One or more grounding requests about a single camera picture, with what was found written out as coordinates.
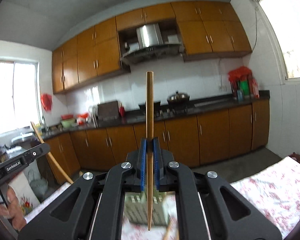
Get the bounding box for red plastic bag on counter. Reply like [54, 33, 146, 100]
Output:
[228, 66, 253, 82]

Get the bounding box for green basket on floor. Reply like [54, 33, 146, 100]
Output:
[28, 170, 48, 202]

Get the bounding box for orange upper kitchen cabinets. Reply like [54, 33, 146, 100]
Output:
[52, 1, 252, 94]

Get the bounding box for black wok with lid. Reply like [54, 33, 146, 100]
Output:
[167, 90, 190, 104]

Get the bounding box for gas stove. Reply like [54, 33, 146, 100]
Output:
[133, 105, 202, 120]

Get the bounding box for black wok on stove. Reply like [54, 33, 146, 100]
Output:
[139, 101, 161, 112]

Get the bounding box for person's left hand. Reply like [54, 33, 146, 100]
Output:
[0, 186, 27, 231]

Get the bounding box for wooden chopstick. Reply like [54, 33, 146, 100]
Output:
[162, 219, 173, 240]
[146, 71, 154, 231]
[31, 122, 74, 184]

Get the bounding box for pale green perforated utensil holder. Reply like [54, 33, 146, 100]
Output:
[123, 190, 169, 226]

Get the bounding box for window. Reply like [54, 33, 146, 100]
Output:
[253, 0, 300, 81]
[0, 59, 42, 137]

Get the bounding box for orange lower kitchen cabinets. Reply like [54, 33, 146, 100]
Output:
[38, 97, 270, 185]

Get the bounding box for stainless steel range hood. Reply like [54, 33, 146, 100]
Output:
[118, 20, 185, 65]

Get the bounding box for left window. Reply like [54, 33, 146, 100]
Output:
[0, 59, 42, 137]

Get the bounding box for red plastic bag hanging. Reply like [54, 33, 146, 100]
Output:
[40, 93, 52, 112]

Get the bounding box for green bottle on counter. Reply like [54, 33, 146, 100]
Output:
[240, 79, 250, 97]

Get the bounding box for orange kitchen cabinets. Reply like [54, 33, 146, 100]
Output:
[38, 97, 270, 185]
[52, 1, 252, 94]

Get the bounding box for red bottle near board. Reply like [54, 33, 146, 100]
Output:
[119, 105, 126, 118]

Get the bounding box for metal pot lid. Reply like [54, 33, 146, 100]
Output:
[11, 132, 37, 144]

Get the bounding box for green bowl on counter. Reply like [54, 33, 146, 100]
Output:
[61, 118, 76, 128]

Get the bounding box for right window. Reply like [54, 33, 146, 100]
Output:
[253, 0, 300, 81]

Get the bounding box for brown cutting board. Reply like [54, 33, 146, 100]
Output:
[97, 100, 120, 121]

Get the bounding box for wooden chopstick on table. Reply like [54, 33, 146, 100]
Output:
[162, 219, 173, 240]

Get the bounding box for floral pink white tablecloth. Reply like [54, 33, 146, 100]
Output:
[24, 155, 300, 240]

